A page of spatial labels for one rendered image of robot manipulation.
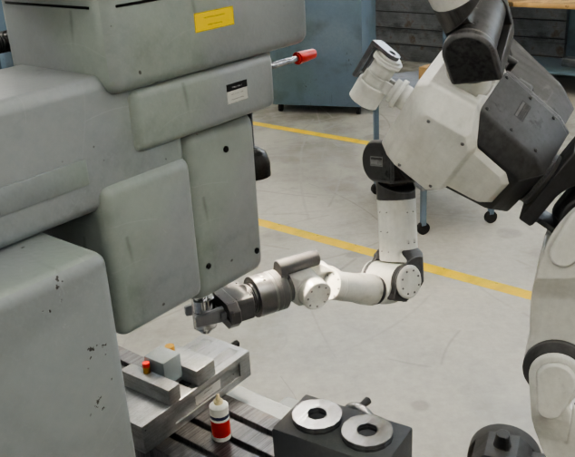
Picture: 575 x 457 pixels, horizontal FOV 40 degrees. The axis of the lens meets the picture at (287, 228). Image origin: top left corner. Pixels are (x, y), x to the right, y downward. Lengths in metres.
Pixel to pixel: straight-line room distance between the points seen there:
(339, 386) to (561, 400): 1.83
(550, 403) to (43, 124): 1.20
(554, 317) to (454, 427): 1.60
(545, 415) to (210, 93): 1.01
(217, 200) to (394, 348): 2.46
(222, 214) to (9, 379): 0.54
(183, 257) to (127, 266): 0.12
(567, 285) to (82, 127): 1.02
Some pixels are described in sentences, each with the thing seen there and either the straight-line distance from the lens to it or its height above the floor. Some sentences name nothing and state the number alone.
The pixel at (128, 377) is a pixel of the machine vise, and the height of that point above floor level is 1.03.
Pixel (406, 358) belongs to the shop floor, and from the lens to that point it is 3.72.
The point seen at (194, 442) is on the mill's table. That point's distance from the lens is 1.76.
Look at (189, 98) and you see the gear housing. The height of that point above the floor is 1.69.
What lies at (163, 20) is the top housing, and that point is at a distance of 1.25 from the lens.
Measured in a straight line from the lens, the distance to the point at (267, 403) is 1.99.
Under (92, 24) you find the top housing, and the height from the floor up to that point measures 1.83.
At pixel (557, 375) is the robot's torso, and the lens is 1.79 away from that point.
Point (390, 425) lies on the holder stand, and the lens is 1.44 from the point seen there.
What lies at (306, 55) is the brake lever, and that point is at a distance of 1.55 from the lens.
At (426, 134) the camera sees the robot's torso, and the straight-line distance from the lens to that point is 1.59.
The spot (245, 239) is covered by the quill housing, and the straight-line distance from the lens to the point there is 1.50.
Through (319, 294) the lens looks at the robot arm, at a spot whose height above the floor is 1.22.
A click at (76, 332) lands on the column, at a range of 1.11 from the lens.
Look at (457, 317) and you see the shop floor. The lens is 4.06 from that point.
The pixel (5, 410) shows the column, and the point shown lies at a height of 1.41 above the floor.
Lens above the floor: 1.99
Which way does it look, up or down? 23 degrees down
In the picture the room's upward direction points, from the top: 3 degrees counter-clockwise
